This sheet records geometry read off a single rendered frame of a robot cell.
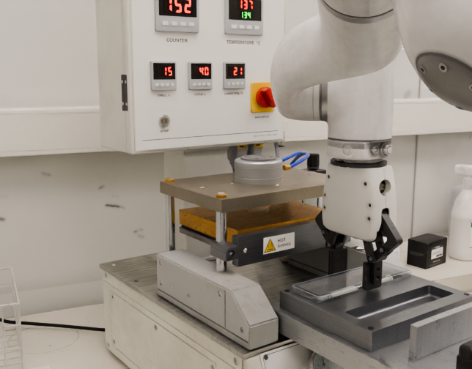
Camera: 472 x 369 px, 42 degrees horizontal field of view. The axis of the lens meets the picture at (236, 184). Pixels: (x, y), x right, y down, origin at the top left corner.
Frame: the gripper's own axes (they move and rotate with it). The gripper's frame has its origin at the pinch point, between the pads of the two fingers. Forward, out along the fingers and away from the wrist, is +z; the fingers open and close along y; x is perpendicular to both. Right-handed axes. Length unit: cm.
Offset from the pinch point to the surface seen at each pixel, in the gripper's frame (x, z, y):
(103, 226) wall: 6, 9, 74
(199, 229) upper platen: 10.5, -2.3, 23.8
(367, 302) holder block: 3.6, 2.0, -5.8
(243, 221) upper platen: 6.5, -4.4, 17.3
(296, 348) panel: 9.0, 9.8, 1.6
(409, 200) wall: -83, 11, 57
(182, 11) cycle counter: 7, -37, 34
